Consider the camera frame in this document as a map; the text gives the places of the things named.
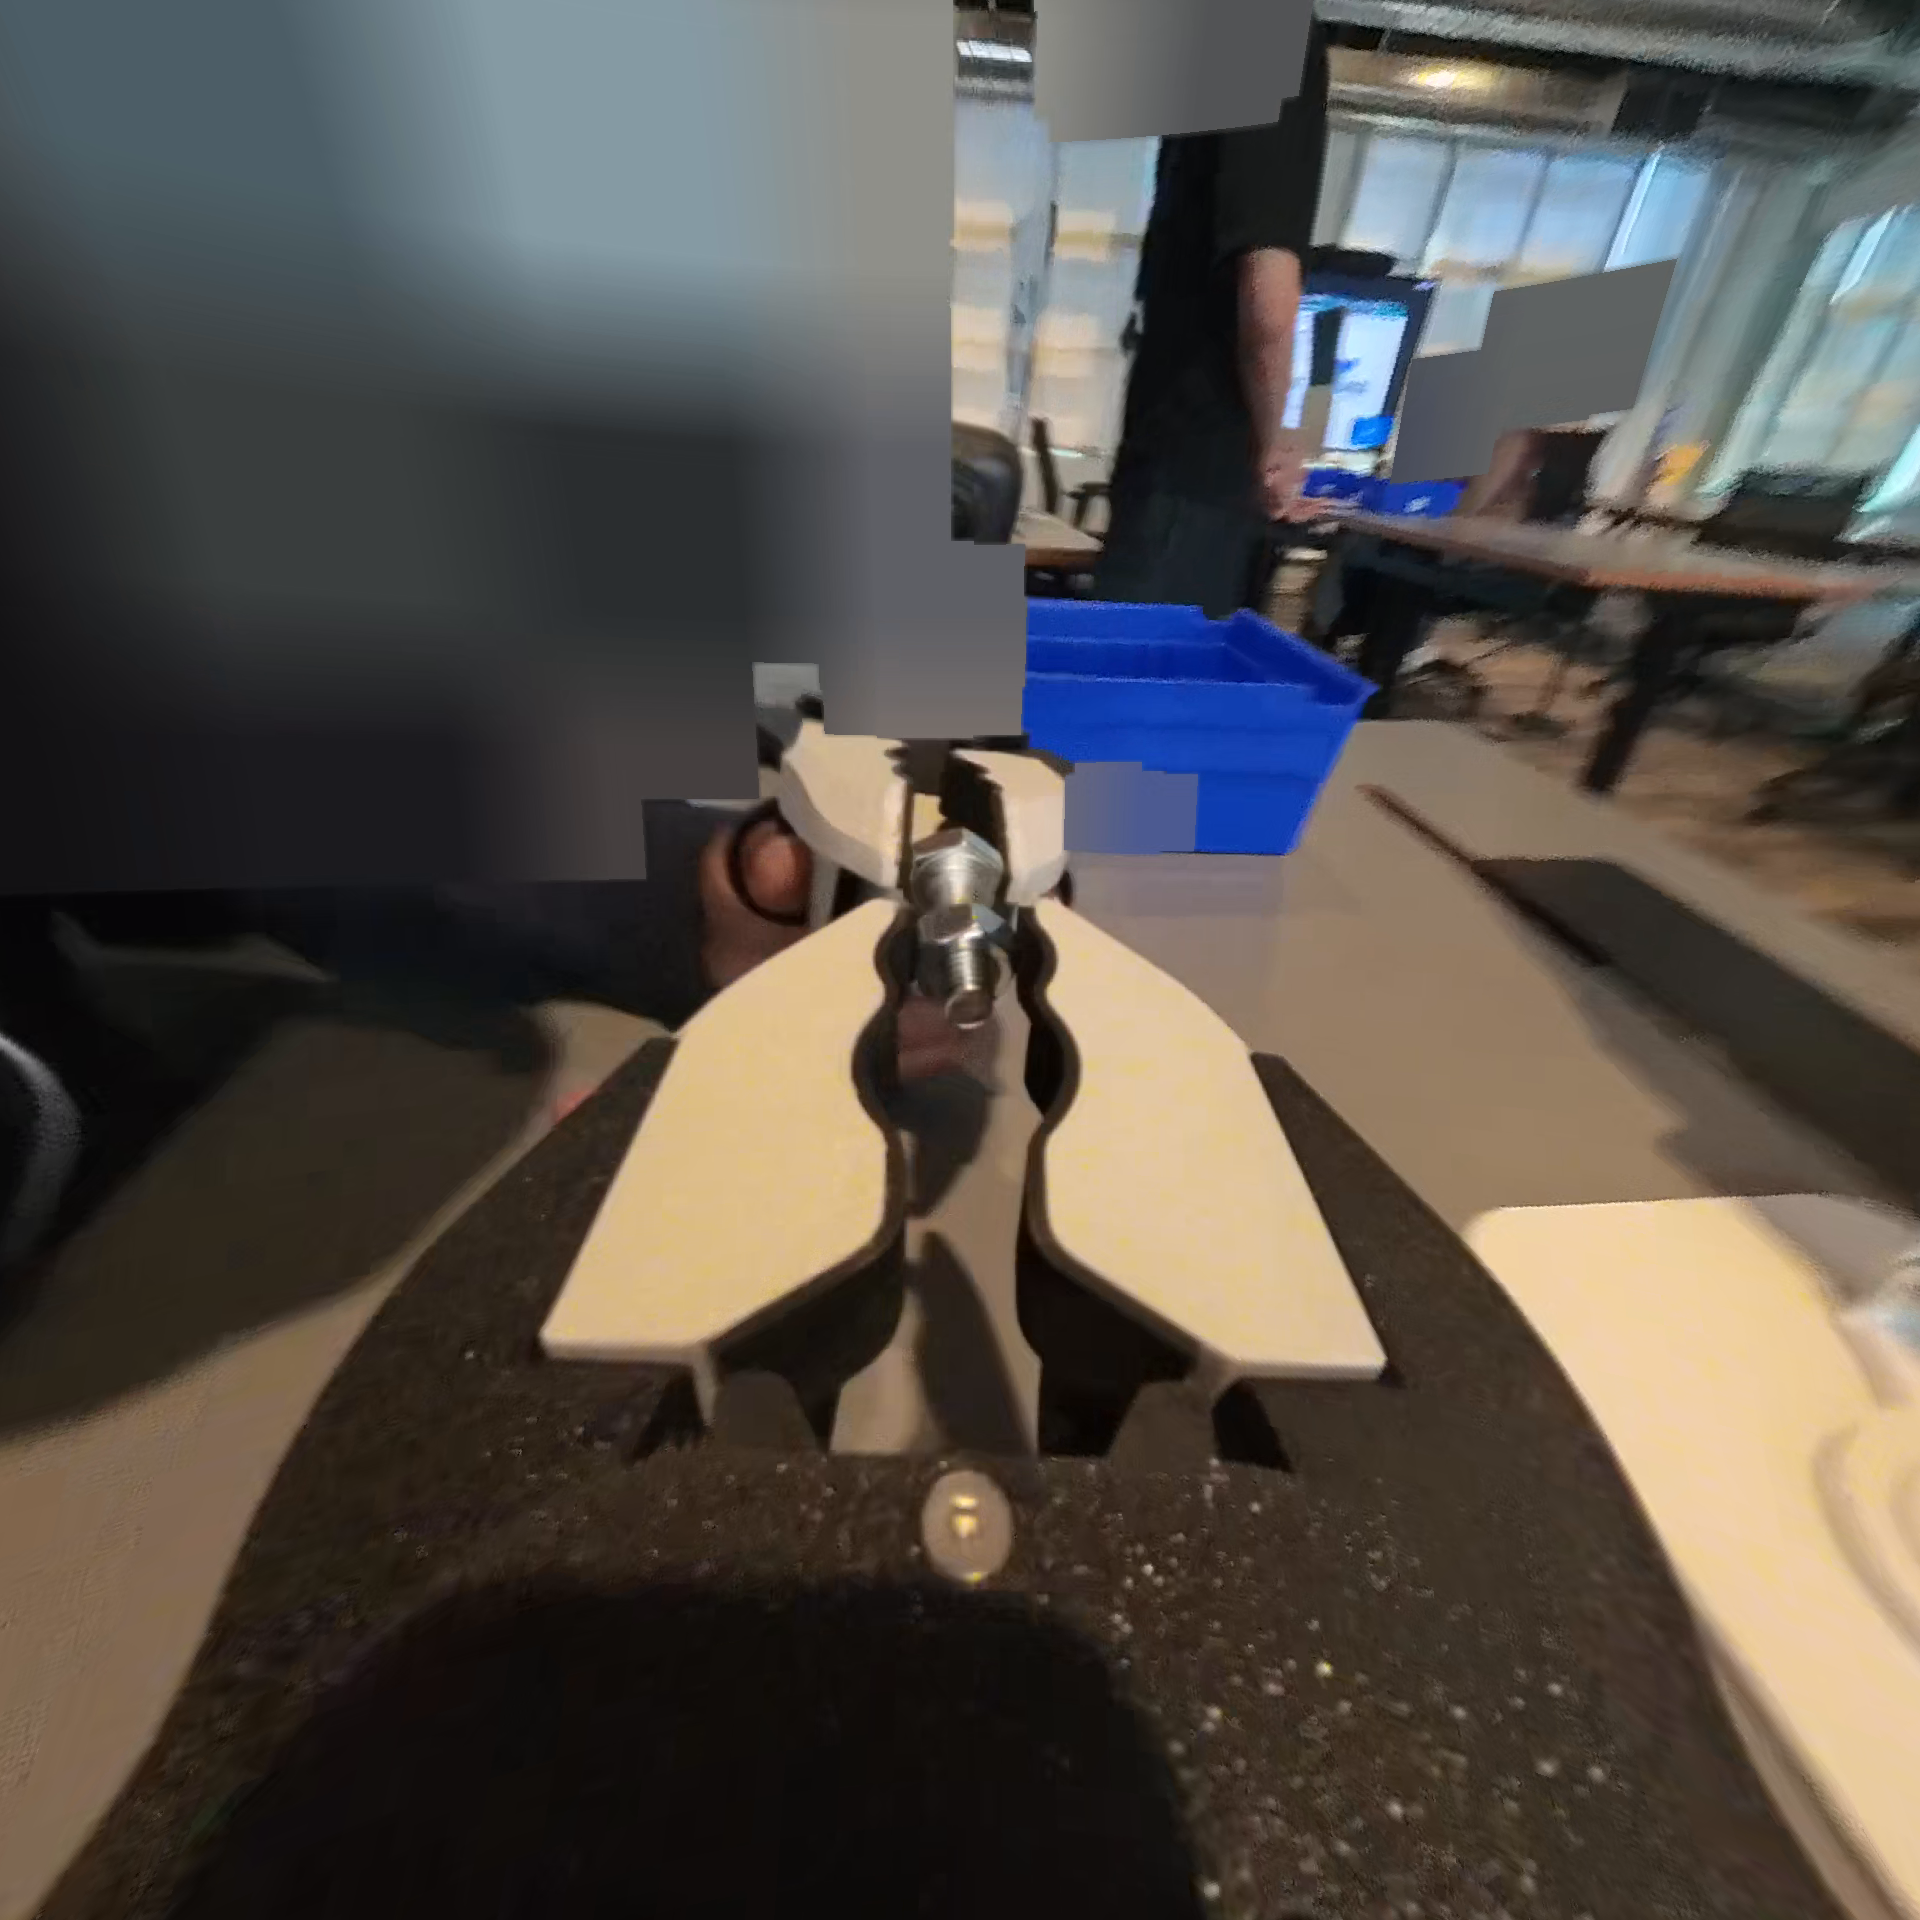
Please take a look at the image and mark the wooden document stand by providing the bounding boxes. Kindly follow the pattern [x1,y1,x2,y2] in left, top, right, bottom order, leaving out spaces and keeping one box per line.
[1459,1190,1920,1920]

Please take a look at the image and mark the small blue storage bin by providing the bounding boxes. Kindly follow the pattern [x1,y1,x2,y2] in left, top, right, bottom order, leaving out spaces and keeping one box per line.
[1298,469,1469,513]

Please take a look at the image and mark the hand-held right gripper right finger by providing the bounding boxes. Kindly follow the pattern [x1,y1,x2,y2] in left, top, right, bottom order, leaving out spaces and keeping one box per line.
[1013,903,1389,1385]

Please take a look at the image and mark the blue plastic bin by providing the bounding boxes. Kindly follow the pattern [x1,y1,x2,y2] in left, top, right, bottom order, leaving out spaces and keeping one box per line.
[1024,595,1379,859]

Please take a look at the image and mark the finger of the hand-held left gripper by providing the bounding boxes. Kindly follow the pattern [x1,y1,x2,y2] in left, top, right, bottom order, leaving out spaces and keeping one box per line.
[941,749,1073,912]
[778,730,917,903]

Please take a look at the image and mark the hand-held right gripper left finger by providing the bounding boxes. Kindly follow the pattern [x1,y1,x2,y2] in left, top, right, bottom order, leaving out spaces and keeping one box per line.
[537,901,912,1421]

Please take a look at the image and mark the person's left forearm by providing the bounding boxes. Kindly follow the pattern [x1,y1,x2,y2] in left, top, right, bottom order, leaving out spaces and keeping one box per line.
[435,885,723,1045]

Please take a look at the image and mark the long wooden office table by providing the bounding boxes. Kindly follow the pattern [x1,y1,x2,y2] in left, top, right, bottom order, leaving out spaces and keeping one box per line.
[1318,503,1920,793]

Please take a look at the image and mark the black office chair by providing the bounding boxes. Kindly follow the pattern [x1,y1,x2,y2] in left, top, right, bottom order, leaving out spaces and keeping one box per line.
[954,422,1028,544]

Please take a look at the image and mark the steel bolt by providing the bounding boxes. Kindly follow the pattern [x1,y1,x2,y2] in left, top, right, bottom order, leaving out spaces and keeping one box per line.
[908,833,1008,1033]

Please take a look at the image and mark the person's left hand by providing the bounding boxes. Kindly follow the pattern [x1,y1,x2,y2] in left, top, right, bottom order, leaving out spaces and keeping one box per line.
[699,818,816,993]

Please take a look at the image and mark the large display screen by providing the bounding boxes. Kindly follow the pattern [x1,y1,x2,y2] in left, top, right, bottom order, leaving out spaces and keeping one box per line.
[1288,274,1437,455]

